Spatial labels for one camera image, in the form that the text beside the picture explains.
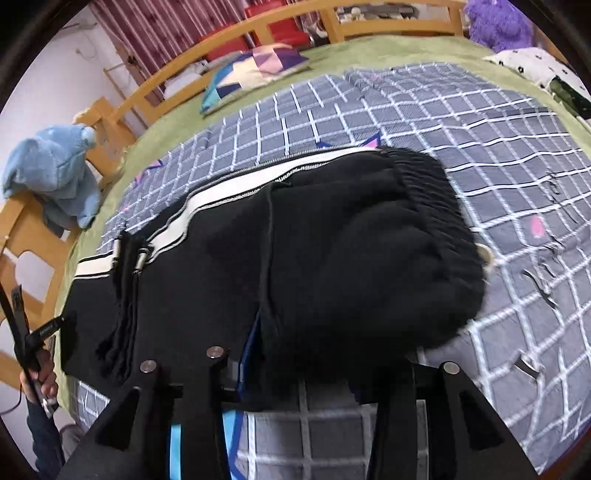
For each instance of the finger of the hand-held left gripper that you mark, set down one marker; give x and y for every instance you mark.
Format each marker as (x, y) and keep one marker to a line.
(46, 330)

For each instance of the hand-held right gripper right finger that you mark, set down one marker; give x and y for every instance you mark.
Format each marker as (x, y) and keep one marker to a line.
(401, 406)

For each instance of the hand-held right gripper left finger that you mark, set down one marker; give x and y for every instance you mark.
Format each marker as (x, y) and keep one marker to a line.
(247, 357)

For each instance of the black pants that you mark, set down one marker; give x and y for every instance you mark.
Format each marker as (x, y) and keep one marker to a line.
(346, 254)

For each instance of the person's left forearm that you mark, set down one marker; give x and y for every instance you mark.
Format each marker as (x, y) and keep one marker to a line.
(44, 438)

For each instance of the person's left hand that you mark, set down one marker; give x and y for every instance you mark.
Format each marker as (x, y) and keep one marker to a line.
(48, 378)

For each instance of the blue plush towel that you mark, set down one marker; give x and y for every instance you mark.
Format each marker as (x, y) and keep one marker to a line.
(51, 170)

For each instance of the green fleece blanket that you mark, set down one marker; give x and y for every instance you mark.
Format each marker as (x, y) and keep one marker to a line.
(184, 124)

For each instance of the wooden rack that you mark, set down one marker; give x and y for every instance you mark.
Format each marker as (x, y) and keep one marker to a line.
(124, 78)

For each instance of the grey checked blanket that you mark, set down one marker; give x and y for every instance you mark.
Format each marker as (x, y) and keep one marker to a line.
(461, 138)

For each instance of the geometric patterned cushion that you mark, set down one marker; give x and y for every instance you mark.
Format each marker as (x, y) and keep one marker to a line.
(251, 71)

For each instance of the red chair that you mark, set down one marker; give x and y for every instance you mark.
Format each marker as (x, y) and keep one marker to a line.
(226, 46)
(277, 23)

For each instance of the maroon striped curtain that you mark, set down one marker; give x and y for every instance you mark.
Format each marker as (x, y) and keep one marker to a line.
(152, 27)

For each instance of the white dotted pillow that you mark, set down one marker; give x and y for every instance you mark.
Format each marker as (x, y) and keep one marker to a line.
(521, 64)

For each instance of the purple plush toy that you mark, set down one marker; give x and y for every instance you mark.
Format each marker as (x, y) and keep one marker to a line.
(498, 23)

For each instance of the wooden bed frame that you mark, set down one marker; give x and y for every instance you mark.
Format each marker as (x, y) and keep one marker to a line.
(27, 230)

